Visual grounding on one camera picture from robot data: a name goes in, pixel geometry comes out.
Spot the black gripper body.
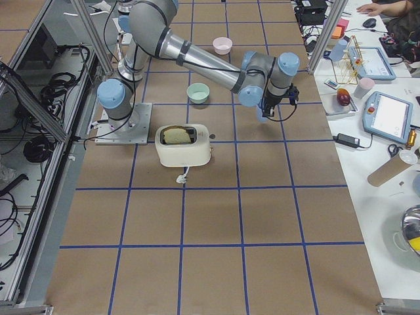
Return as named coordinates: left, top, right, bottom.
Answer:
left=262, top=84, right=299, bottom=117

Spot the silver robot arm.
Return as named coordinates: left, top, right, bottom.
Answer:
left=119, top=1, right=300, bottom=120

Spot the red apple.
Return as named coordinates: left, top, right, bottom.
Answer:
left=336, top=88, right=351, bottom=106

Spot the mint green bowl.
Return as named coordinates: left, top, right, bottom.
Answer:
left=186, top=83, right=210, bottom=104

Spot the pink bowl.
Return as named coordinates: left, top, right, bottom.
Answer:
left=212, top=37, right=233, bottom=55

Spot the black power adapter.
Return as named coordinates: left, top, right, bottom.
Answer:
left=333, top=133, right=360, bottom=148

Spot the cream white toaster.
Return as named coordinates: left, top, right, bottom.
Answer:
left=155, top=124, right=211, bottom=167

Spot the toast bread slice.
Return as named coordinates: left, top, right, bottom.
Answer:
left=163, top=128, right=191, bottom=144

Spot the teach pendant tablet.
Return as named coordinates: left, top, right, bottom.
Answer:
left=347, top=47, right=396, bottom=81
left=362, top=91, right=413, bottom=144

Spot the cardboard tube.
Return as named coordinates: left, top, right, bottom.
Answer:
left=367, top=150, right=418, bottom=187

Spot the metal bowl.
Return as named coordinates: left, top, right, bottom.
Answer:
left=392, top=205, right=419, bottom=257

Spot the gold wire rack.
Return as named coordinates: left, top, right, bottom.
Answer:
left=332, top=35, right=364, bottom=85

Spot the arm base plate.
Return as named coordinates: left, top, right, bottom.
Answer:
left=94, top=102, right=152, bottom=145

